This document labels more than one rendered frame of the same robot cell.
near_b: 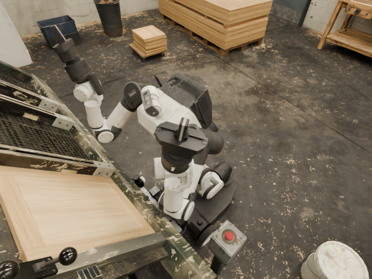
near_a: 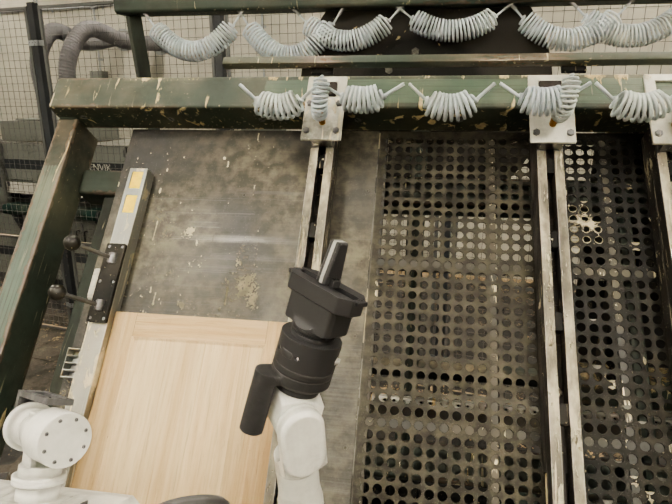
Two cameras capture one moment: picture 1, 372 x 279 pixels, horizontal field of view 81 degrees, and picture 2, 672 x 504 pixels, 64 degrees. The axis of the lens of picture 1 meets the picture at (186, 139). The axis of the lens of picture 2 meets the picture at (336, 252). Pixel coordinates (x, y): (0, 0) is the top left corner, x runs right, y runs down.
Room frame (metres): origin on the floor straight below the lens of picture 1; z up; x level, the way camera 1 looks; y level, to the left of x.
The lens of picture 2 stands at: (1.42, 0.06, 1.83)
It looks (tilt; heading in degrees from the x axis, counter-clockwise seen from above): 16 degrees down; 142
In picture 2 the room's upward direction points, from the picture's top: straight up
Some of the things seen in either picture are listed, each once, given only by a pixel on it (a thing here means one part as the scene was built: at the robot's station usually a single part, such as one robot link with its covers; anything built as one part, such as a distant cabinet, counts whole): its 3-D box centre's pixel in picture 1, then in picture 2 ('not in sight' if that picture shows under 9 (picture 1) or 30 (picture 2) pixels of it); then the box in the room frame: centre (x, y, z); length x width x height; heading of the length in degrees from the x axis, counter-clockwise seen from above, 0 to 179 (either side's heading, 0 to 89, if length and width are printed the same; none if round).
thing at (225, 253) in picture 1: (226, 243); not in sight; (0.35, -0.20, 0.84); 0.12 x 0.12 x 0.18; 43
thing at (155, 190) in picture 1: (160, 204); not in sight; (0.62, 0.16, 0.69); 0.50 x 0.14 x 0.24; 43
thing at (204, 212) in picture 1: (204, 191); not in sight; (0.99, -0.17, 0.19); 0.64 x 0.52 x 0.33; 133
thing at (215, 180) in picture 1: (207, 184); not in sight; (1.01, -0.19, 0.28); 0.21 x 0.20 x 0.13; 133
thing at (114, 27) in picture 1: (110, 16); not in sight; (5.02, 1.59, 0.33); 0.52 x 0.51 x 0.65; 34
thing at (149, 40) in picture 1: (146, 42); not in sight; (4.05, 0.72, 0.20); 0.61 x 0.53 x 0.40; 34
